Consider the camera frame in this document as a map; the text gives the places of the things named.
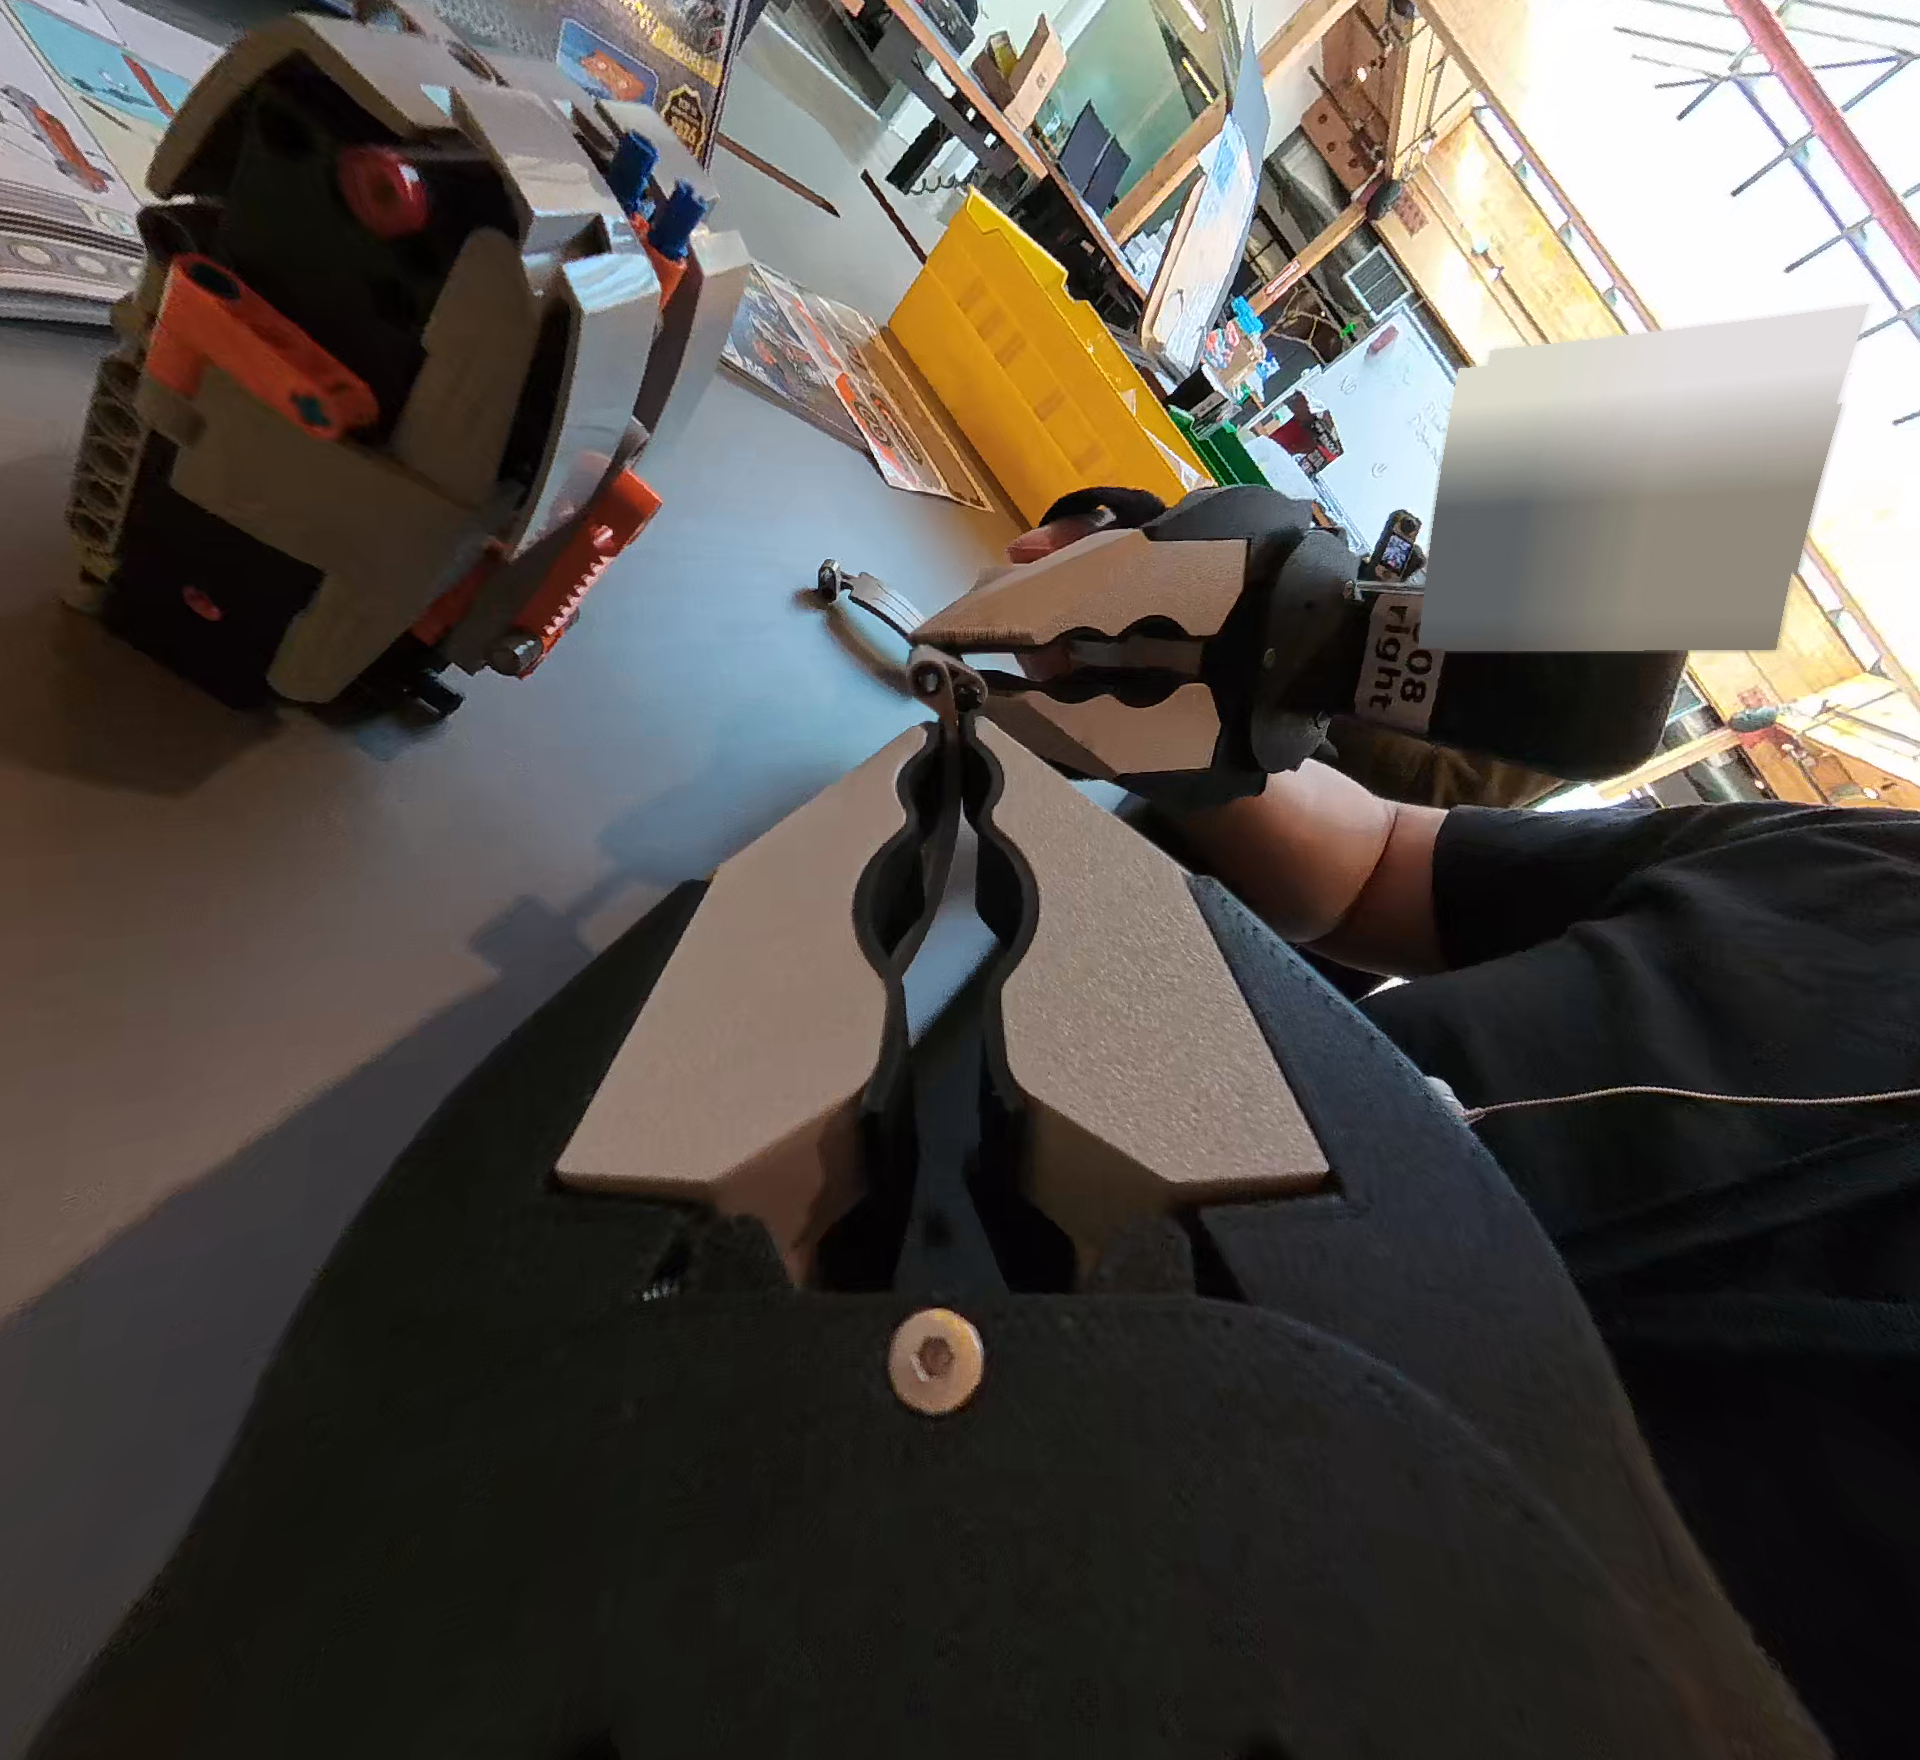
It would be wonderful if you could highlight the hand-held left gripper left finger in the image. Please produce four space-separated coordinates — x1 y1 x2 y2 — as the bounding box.
554 725 963 1286

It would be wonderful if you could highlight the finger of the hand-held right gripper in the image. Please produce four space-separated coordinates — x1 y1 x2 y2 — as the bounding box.
907 531 1251 656
973 677 1221 783

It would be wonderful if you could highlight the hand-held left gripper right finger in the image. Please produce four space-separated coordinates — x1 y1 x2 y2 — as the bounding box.
961 722 1338 1286

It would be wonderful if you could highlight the grey curved panel assembly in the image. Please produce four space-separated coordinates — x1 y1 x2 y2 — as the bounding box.
817 557 993 746

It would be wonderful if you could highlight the grey orange toy robot body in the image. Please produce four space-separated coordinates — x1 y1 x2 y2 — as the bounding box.
61 0 757 731

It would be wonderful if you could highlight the person's right forearm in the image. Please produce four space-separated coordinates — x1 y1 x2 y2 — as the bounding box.
1147 759 1450 978

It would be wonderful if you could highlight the green plastic bin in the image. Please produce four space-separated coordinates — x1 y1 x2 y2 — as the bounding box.
1171 407 1274 491

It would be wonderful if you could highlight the yellow plastic bin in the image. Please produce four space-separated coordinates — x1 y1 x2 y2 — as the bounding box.
888 188 1213 531

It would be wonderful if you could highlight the person's black shirt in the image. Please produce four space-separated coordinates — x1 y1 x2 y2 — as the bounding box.
1351 801 1920 1760

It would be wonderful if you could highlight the sticker sheet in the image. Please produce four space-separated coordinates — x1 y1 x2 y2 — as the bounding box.
720 260 996 513

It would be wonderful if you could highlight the white display board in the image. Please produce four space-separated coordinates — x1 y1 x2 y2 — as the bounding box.
1140 13 1279 375

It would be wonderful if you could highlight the open instruction manual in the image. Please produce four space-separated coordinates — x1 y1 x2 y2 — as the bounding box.
0 0 231 327

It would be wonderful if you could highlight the beige earphone cord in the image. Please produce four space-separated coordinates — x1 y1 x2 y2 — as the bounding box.
1463 1078 1920 1126

